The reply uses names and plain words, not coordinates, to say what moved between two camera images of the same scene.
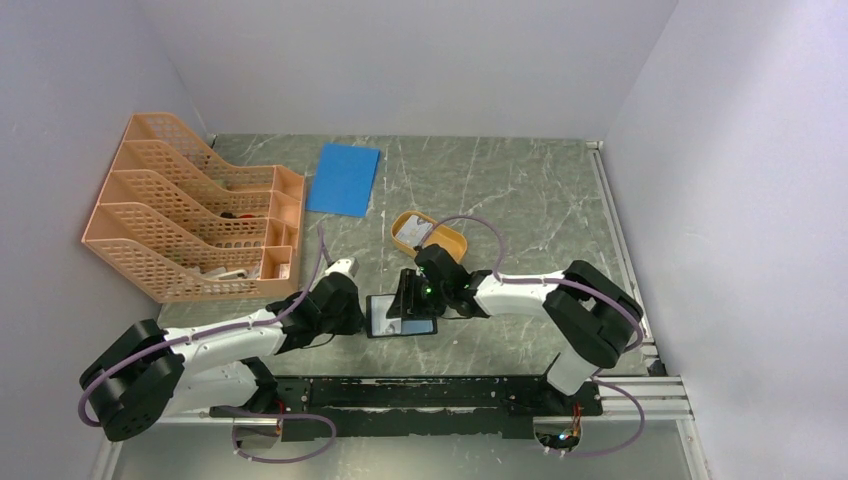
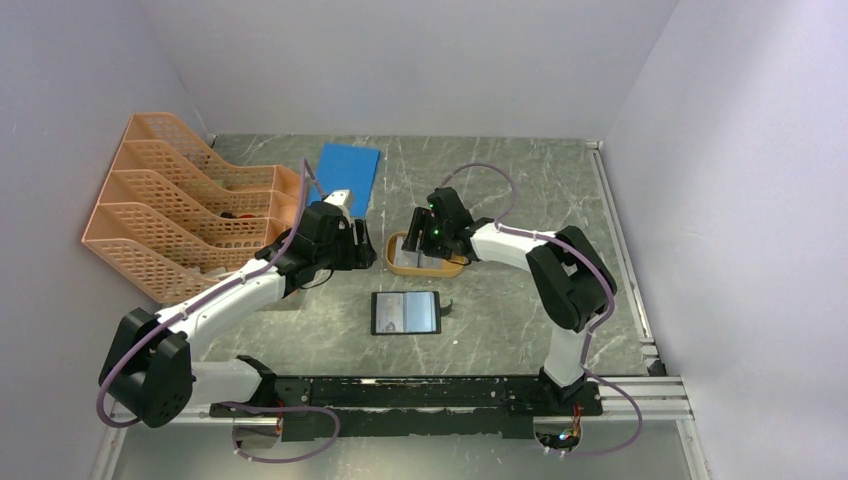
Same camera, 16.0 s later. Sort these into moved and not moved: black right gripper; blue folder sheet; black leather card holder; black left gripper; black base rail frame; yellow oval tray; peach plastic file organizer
Moved: black left gripper; yellow oval tray; black right gripper
Not moved: black base rail frame; black leather card holder; peach plastic file organizer; blue folder sheet
